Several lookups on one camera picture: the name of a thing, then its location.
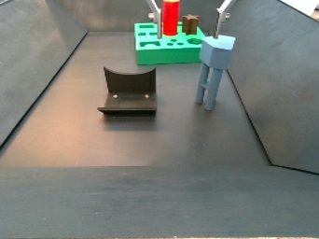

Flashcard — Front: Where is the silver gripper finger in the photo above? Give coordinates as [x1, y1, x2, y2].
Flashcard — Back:
[146, 0, 162, 39]
[214, 0, 236, 38]

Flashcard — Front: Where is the blue three prong block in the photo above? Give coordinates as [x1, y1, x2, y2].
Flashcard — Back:
[196, 35, 235, 110]

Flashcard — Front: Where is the green shape sorting board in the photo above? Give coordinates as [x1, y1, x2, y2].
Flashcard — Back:
[135, 22, 204, 65]

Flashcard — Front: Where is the red cylinder peg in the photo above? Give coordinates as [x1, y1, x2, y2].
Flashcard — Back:
[162, 0, 179, 35]

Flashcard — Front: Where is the brown star peg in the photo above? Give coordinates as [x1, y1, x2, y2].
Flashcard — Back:
[182, 14, 199, 35]

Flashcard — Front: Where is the black curved bracket stand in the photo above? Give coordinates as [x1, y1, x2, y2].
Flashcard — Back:
[98, 67, 158, 114]

